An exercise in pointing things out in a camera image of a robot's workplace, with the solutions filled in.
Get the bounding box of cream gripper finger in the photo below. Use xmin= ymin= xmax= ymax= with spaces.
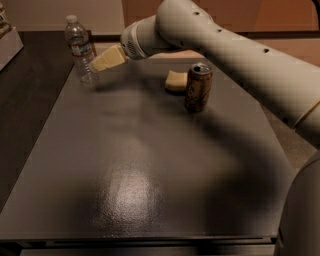
xmin=89 ymin=45 xmax=126 ymax=73

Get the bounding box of white box at left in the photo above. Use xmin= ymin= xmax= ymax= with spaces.
xmin=0 ymin=27 xmax=24 ymax=71

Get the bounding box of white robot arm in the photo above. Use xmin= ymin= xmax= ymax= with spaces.
xmin=89 ymin=0 xmax=320 ymax=256

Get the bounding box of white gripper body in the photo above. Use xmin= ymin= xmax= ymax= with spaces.
xmin=120 ymin=15 xmax=174 ymax=60

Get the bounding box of brown soda can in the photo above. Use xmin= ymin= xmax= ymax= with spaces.
xmin=184 ymin=62 xmax=213 ymax=112

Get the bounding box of clear plastic water bottle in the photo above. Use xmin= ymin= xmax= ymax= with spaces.
xmin=64 ymin=15 xmax=98 ymax=85

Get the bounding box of yellow sponge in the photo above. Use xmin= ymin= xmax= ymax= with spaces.
xmin=165 ymin=71 xmax=187 ymax=92

